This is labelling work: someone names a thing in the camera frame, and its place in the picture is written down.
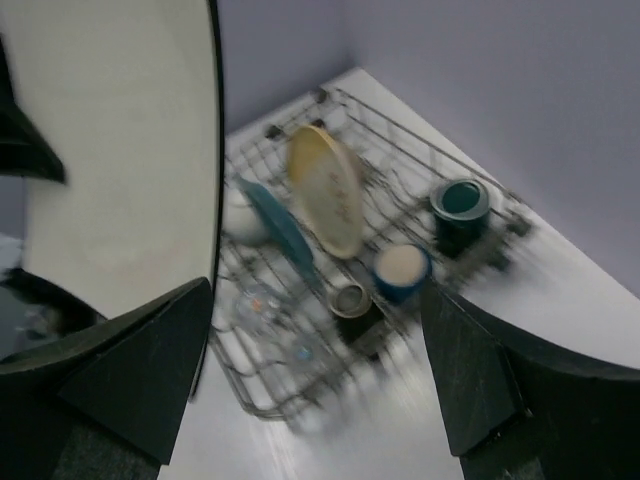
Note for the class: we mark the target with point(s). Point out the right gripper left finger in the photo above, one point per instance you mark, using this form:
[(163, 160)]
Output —
[(106, 402)]

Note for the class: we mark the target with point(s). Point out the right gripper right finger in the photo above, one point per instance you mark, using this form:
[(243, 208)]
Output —
[(516, 406)]

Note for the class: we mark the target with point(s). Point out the cream yellow plate leaf motif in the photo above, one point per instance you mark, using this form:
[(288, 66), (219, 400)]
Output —
[(326, 178)]

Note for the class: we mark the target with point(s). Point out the clear glass mug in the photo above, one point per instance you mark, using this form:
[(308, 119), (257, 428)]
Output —
[(258, 310)]

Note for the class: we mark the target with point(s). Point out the white square plate black rim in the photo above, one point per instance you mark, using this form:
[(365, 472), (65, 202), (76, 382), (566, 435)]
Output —
[(128, 95)]

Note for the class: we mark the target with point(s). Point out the teal scalloped plate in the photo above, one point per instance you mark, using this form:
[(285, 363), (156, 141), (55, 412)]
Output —
[(283, 230)]

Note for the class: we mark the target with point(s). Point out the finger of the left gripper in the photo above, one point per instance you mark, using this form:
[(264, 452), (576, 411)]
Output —
[(24, 151)]

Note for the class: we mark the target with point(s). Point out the grey wire dish rack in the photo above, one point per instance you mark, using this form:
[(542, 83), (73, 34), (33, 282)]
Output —
[(400, 171)]

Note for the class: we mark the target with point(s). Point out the dark blue mug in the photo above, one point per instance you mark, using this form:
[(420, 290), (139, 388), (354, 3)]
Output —
[(400, 270)]

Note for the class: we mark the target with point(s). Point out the white bowl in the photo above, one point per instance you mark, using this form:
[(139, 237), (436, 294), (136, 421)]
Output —
[(241, 222)]

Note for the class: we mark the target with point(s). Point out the brown mug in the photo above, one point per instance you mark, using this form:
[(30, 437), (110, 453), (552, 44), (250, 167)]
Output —
[(360, 323)]

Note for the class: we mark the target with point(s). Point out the clear drinking glass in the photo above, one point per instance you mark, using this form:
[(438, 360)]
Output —
[(302, 353)]

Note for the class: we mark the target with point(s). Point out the teal green mug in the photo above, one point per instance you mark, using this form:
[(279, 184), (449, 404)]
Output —
[(461, 209)]

